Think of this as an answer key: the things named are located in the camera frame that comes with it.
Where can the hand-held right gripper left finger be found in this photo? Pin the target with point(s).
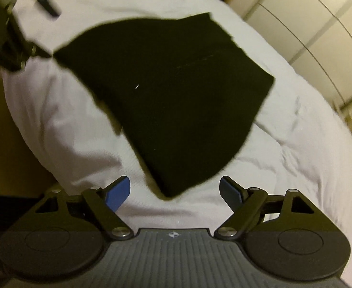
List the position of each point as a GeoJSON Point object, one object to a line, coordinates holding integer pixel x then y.
{"type": "Point", "coordinates": [117, 193]}

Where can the white duvet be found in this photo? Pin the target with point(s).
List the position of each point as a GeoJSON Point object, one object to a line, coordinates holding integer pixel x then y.
{"type": "Point", "coordinates": [284, 156]}

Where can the white wardrobe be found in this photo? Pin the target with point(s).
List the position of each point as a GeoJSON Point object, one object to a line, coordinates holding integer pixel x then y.
{"type": "Point", "coordinates": [308, 27]}

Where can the black sweater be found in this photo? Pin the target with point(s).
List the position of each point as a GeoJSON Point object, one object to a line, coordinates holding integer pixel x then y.
{"type": "Point", "coordinates": [170, 105]}

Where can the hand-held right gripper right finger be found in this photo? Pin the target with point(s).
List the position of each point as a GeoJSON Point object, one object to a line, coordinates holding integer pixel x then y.
{"type": "Point", "coordinates": [231, 193]}

